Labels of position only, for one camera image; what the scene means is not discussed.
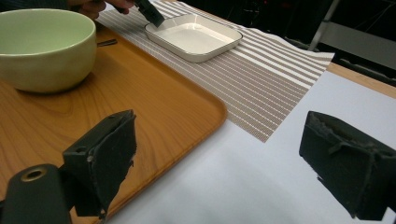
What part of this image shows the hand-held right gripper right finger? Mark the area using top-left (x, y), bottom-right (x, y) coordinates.
top-left (298, 110), bottom-right (396, 222)

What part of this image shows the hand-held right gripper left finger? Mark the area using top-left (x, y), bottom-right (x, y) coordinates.
top-left (62, 108), bottom-right (138, 219)

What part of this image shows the white square plate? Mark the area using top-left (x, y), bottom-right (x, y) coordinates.
top-left (144, 13), bottom-right (244, 63)

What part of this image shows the dark wooden chopstick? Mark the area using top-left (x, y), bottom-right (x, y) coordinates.
top-left (96, 38), bottom-right (119, 48)

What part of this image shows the wooden tray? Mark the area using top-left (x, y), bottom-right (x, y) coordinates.
top-left (0, 21), bottom-right (228, 224)

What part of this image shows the green bowl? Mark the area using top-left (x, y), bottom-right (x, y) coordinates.
top-left (0, 7), bottom-right (98, 94)

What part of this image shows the white table cover sheet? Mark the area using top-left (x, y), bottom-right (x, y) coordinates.
top-left (106, 69), bottom-right (396, 224)

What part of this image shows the striped placemat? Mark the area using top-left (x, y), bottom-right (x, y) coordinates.
top-left (95, 0), bottom-right (335, 144)

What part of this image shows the white table frame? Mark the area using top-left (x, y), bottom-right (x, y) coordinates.
top-left (307, 0), bottom-right (396, 71)

